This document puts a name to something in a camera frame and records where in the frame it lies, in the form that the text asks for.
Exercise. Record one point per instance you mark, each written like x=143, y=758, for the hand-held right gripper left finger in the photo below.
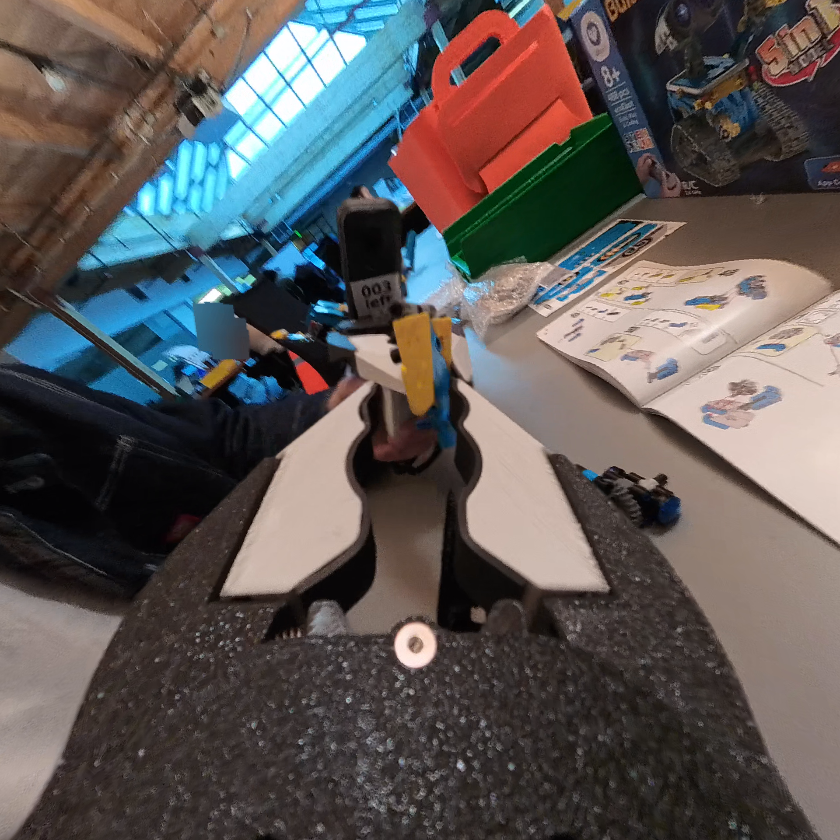
x=302, y=518

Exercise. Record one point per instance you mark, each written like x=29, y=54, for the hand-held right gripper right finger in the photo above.
x=532, y=518

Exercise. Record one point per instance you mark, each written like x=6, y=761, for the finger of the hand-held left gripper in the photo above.
x=462, y=357
x=377, y=360

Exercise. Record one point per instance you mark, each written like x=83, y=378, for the yellow and blue brick assembly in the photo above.
x=416, y=367

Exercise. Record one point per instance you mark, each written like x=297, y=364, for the black and blue gear assembly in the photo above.
x=630, y=488

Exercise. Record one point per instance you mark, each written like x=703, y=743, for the person's left forearm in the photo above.
x=262, y=426

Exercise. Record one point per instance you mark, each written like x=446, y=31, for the grey desk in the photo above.
x=722, y=590

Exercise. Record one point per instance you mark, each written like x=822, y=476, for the person's left hand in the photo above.
x=393, y=448

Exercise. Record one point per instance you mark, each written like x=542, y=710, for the clear plastic bag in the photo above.
x=504, y=288

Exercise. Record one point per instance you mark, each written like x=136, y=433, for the green plastic bin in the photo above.
x=537, y=216

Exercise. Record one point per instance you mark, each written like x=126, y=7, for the blue sticker sheet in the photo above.
x=610, y=253

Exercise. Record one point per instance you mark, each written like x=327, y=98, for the orange felt bag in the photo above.
x=512, y=98

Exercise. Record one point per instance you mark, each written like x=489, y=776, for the person's dark jacket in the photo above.
x=99, y=471

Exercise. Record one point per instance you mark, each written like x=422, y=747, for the open instruction booklet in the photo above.
x=754, y=426

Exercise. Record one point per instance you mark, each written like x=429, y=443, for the dark blue toy kit box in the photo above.
x=722, y=98

